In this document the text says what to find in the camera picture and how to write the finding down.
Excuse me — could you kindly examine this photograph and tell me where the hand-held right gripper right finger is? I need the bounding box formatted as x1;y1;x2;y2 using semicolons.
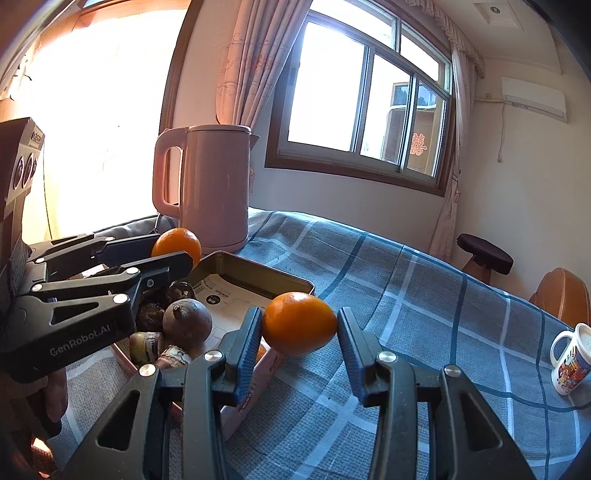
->
336;307;539;480

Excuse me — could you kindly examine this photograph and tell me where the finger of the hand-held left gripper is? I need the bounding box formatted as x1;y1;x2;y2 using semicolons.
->
30;250;195;297
27;232;161;278

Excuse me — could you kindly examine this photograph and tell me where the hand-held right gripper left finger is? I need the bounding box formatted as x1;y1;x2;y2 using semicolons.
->
60;306;265;480

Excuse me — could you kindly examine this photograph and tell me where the dark water chestnut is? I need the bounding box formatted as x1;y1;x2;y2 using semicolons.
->
167;280;197;303
137;302;166;333

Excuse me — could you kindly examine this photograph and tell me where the small orange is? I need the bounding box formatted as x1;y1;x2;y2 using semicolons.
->
262;292;338;356
151;227;202;268

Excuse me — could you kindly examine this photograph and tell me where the purple passion fruit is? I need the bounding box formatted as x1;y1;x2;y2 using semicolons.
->
163;298;213;347

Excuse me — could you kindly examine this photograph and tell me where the cut sweet potato piece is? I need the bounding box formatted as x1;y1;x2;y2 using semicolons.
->
129;331;162;365

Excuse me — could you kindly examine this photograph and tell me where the pink tin box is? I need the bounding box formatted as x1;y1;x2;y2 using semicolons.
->
124;250;317;441

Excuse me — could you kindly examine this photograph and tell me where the person's left hand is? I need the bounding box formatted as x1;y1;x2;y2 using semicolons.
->
41;366;68;438

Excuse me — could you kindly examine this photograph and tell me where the blue plaid cloth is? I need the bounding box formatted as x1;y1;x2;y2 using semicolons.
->
46;210;591;480

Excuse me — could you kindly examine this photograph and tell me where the pink electric kettle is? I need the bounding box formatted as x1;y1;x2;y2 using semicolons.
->
153;124;259;254

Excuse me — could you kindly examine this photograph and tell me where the large bright balcony window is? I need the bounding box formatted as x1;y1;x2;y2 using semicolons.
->
0;0;204;241

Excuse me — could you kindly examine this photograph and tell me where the dark round stool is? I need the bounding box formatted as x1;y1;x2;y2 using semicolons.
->
456;233;515;284

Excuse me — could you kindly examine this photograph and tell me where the pink curtain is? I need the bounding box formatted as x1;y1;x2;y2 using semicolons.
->
431;4;485;264
215;0;315;127

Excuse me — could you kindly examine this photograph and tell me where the brown leather chair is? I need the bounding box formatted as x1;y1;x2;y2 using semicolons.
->
529;268;591;326

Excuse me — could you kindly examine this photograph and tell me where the white cartoon print cup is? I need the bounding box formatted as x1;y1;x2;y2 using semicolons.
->
549;323;591;396

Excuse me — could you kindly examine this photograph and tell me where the wooden framed sliding window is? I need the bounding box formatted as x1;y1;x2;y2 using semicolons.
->
265;9;458;197

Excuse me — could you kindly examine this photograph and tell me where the white air conditioner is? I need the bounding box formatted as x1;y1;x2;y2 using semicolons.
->
501;77;567;123

